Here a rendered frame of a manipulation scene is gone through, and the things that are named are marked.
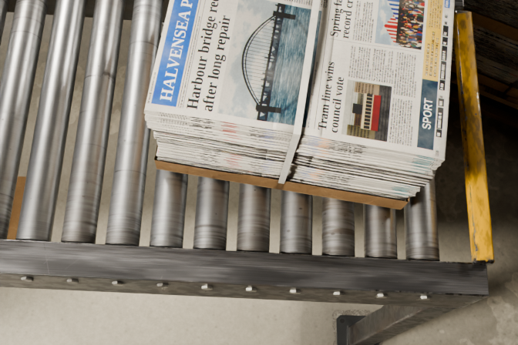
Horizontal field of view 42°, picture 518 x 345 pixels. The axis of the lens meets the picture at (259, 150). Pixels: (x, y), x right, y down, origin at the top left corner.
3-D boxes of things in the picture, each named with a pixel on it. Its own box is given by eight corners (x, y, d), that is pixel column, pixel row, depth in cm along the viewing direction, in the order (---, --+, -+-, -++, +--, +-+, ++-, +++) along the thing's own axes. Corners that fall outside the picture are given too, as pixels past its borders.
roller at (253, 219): (275, 5, 122) (278, -12, 117) (267, 266, 104) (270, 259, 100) (247, 2, 121) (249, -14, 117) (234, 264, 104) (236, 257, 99)
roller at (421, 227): (418, 15, 123) (427, -1, 118) (434, 274, 106) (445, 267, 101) (391, 13, 123) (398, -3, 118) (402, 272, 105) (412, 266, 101)
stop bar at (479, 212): (469, 17, 118) (473, 10, 116) (492, 266, 102) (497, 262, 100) (451, 15, 117) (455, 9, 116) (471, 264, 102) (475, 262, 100)
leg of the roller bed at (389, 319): (368, 326, 176) (459, 276, 113) (368, 349, 174) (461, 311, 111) (346, 325, 176) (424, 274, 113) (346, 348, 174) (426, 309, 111)
